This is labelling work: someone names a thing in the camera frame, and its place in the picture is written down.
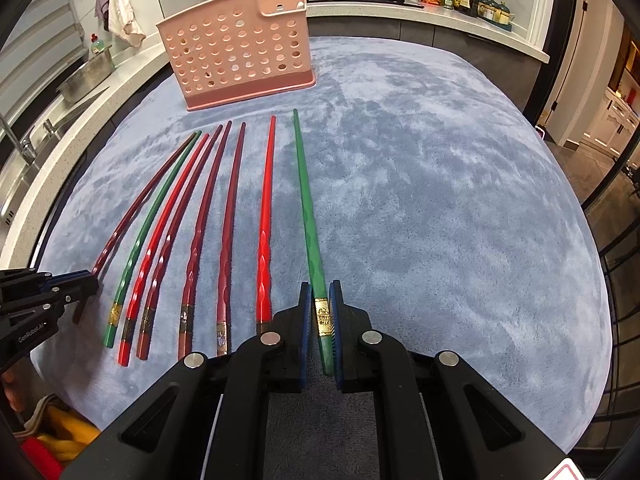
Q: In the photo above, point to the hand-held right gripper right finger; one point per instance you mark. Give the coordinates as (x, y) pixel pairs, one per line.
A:
(336, 330)

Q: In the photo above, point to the pink perforated chopstick holder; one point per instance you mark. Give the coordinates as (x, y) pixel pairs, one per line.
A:
(235, 50)

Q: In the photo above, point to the yellow and red cloth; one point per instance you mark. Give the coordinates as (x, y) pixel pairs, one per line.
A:
(60, 435)

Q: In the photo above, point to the purple cloth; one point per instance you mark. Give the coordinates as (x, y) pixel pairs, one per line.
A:
(102, 0)

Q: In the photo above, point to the teal spice jar rack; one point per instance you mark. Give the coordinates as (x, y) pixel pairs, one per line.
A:
(496, 12)

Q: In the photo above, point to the window blind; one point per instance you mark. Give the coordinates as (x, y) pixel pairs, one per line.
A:
(40, 45)

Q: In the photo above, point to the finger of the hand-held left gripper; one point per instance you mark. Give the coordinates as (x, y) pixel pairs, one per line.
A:
(25, 280)
(75, 280)

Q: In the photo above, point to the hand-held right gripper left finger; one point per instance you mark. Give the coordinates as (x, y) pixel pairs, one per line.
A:
(303, 330)

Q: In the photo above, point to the white hanging towel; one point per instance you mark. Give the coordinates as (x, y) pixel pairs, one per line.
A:
(122, 10)

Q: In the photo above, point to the green dish soap bottle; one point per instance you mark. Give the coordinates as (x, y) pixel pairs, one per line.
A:
(98, 46)

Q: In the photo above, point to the metal strainer basket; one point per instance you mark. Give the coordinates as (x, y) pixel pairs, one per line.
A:
(85, 77)

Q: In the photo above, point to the chrome faucet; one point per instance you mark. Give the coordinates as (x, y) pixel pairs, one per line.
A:
(20, 145)

